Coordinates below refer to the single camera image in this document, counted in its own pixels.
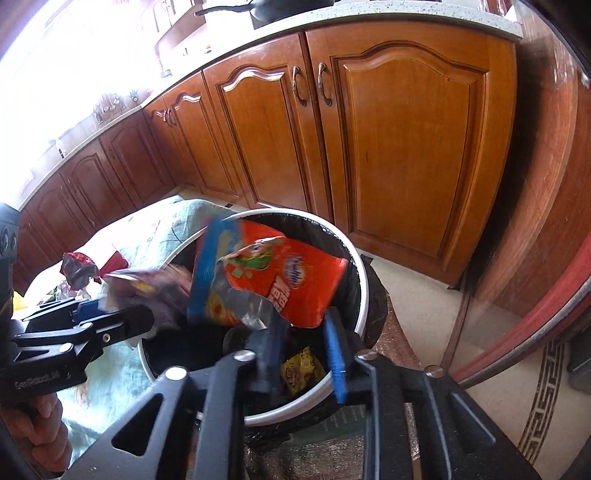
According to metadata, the white trash bin black liner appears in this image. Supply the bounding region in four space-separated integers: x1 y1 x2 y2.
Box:
139 210 391 444

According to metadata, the blue snack packet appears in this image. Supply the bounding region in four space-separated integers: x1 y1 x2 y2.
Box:
188 217 283 325

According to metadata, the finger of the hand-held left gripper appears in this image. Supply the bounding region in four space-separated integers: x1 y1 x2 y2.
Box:
9 305 155 367
21 298 114 335

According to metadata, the red framed glass door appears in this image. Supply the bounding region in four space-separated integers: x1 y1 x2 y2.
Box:
443 0 591 393

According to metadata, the orange snack packet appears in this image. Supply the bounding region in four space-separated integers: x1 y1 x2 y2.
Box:
205 236 349 329

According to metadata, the white round bin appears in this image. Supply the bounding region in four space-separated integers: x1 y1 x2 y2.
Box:
137 208 370 428

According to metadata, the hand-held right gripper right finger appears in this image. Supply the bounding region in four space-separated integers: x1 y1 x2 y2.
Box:
322 308 543 480

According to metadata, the red carton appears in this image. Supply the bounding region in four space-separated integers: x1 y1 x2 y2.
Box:
99 250 129 278

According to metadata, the wooden kitchen cabinet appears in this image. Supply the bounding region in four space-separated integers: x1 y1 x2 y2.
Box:
11 30 518 296

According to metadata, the person's left hand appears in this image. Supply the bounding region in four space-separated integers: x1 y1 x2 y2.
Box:
9 396 74 475

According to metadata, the light blue floral tablecloth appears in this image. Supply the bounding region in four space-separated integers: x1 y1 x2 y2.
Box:
23 196 232 467

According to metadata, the purple snack wrapper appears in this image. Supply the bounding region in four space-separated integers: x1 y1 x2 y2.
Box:
105 265 192 329

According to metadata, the red and silver wrapper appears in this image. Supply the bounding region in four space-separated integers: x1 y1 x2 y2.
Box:
61 252 102 291

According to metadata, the yellow snack wrapper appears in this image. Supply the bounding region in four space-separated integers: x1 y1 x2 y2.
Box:
281 347 327 398

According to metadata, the black frying pan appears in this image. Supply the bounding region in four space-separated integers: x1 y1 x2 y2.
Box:
195 0 342 22

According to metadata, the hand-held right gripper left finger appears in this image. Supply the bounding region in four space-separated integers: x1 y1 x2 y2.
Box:
60 311 291 480

